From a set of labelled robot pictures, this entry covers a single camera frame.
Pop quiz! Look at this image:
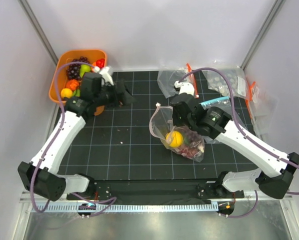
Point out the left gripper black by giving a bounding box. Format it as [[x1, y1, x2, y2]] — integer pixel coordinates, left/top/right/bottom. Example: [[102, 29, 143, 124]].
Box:
[[93, 78, 135, 109]]

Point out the pink zip dotted bag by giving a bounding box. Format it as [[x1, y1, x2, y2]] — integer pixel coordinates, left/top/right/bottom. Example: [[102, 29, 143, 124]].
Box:
[[149, 102, 205, 163]]

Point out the yellow lemon toy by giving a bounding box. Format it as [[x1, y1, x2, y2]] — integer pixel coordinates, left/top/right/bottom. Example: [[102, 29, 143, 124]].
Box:
[[165, 130, 184, 148]]

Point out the large dark grape bunch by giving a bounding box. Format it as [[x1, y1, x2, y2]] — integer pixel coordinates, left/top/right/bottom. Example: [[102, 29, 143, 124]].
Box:
[[178, 129, 205, 162]]

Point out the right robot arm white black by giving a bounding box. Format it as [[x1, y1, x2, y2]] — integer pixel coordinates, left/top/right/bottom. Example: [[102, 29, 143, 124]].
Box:
[[171, 93, 299, 200]]

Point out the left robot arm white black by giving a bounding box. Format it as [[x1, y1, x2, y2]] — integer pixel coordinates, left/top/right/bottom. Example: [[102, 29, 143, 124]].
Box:
[[17, 72, 135, 202]]

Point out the orange zip clear bag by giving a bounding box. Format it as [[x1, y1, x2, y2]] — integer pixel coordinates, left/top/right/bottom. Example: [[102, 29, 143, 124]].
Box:
[[157, 63, 199, 99]]

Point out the orange zip bag at right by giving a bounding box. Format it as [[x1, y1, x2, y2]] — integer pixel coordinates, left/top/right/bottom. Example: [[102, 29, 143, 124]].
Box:
[[247, 81, 278, 136]]

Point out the red bell pepper toy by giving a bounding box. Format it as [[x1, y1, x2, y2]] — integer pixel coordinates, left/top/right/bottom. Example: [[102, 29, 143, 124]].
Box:
[[95, 58, 105, 69]]

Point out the black grid mat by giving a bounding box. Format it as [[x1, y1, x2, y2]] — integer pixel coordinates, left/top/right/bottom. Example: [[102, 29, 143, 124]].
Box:
[[58, 71, 256, 180]]

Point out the green starfruit toy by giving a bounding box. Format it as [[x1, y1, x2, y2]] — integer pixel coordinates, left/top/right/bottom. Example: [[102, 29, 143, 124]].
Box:
[[72, 89, 81, 97]]

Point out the yellow pear toy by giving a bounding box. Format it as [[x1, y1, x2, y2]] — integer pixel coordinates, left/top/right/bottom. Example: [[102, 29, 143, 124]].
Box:
[[79, 64, 91, 78]]

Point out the orange plastic fruit bin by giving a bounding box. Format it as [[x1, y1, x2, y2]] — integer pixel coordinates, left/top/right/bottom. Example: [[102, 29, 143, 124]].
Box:
[[48, 49, 108, 106]]

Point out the orange pumpkin toy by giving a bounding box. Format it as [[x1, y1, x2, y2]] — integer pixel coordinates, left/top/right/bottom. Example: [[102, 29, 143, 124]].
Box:
[[65, 79, 80, 92]]

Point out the yellow orange toy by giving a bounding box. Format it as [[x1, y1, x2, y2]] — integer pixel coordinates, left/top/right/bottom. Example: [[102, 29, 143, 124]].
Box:
[[60, 88, 73, 100]]

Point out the small dark grape bunch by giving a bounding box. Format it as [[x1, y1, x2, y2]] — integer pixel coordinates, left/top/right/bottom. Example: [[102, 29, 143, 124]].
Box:
[[66, 56, 90, 81]]

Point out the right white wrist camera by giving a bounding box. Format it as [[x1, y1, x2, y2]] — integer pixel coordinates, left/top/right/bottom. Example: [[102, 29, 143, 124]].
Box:
[[174, 81, 195, 96]]

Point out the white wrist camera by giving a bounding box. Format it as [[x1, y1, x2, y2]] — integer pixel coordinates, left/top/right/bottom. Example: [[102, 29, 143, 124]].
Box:
[[91, 66, 115, 86], [174, 81, 195, 96]]

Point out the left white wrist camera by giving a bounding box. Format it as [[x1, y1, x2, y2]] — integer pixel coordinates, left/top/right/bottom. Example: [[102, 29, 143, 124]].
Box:
[[91, 66, 115, 86]]

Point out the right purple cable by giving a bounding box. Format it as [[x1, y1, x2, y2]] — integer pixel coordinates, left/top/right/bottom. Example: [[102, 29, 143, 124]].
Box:
[[178, 67, 299, 218]]

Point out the purple cable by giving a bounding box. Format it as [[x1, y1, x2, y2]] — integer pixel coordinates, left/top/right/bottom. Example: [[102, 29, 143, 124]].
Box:
[[29, 62, 118, 218], [178, 67, 299, 218]]

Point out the white slotted cable duct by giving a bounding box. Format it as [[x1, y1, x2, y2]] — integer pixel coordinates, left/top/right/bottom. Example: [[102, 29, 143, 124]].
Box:
[[44, 201, 219, 213]]

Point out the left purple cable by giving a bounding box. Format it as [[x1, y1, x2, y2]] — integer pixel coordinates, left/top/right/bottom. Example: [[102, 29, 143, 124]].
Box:
[[29, 62, 118, 218]]

